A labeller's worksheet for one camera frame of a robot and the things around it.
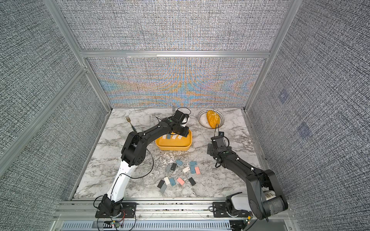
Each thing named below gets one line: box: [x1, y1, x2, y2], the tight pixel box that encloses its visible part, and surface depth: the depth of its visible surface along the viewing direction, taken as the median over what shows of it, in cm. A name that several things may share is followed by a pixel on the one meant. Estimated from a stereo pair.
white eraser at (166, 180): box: [163, 176, 171, 186], surface depth 85 cm
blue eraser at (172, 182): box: [169, 178, 176, 187], surface depth 84 cm
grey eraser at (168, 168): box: [164, 164, 172, 173], surface depth 89 cm
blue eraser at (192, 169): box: [190, 166, 196, 174], surface depth 89 cm
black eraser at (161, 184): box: [157, 179, 166, 189], surface depth 83 cm
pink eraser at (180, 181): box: [176, 177, 185, 186], surface depth 85 cm
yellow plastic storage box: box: [155, 129, 193, 152], surface depth 99 cm
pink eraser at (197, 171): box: [194, 166, 201, 175], surface depth 89 cm
